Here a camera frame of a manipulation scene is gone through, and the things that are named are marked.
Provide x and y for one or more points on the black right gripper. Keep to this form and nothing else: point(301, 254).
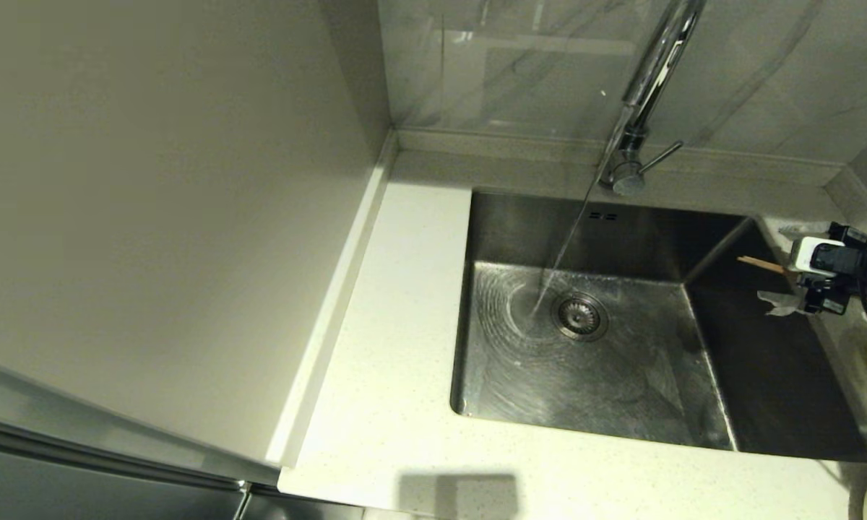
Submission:
point(827, 295)

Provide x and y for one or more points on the brown wooden chopstick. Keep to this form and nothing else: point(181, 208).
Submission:
point(780, 270)
point(762, 264)

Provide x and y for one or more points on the chrome kitchen faucet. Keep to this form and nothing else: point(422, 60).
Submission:
point(657, 65)

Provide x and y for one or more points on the stainless steel sink basin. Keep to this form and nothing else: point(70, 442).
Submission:
point(621, 375)

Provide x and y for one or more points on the round metal drain strainer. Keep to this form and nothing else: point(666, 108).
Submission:
point(579, 315)

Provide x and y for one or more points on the beige tall side panel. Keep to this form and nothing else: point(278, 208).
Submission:
point(152, 180)

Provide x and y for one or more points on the grey stainless appliance door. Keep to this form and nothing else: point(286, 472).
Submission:
point(79, 491)

